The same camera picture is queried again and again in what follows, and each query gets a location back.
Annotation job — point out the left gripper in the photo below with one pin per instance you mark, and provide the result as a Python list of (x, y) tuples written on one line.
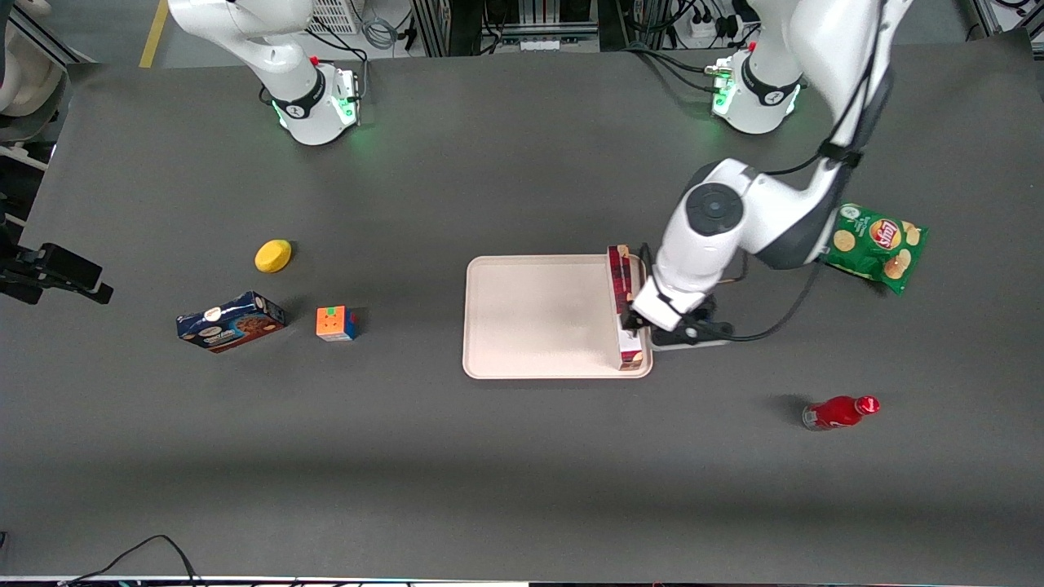
[(630, 319)]

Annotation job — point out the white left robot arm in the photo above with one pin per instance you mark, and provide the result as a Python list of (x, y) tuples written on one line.
[(718, 212)]

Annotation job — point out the colourful puzzle cube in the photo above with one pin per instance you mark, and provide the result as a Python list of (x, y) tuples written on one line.
[(334, 324)]

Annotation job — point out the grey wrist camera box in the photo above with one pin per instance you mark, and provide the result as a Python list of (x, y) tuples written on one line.
[(693, 342)]

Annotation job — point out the yellow oval sponge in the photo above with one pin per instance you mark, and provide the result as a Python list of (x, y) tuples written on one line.
[(273, 256)]

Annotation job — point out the red bottle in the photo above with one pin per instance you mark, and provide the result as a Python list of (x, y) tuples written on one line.
[(836, 412)]

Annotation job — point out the off-white rounded machine part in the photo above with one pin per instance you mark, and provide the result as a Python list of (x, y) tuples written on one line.
[(28, 69)]

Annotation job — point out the blue cookie box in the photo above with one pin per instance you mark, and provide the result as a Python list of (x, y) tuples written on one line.
[(232, 322)]

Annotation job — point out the white power strip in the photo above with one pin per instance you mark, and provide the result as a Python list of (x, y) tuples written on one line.
[(703, 28)]

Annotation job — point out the white perforated basket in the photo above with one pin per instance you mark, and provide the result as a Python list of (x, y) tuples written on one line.
[(333, 15)]

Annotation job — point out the metal equipment rack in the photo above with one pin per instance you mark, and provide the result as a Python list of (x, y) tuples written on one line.
[(506, 20)]

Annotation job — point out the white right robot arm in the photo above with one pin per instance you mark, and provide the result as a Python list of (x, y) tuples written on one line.
[(302, 98)]

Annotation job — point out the red cookie box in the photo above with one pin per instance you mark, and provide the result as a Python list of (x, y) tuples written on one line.
[(624, 277)]

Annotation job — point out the green chips bag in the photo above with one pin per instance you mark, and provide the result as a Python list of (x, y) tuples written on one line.
[(881, 244)]

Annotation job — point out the white rectangular tray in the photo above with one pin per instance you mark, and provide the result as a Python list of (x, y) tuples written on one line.
[(538, 318)]

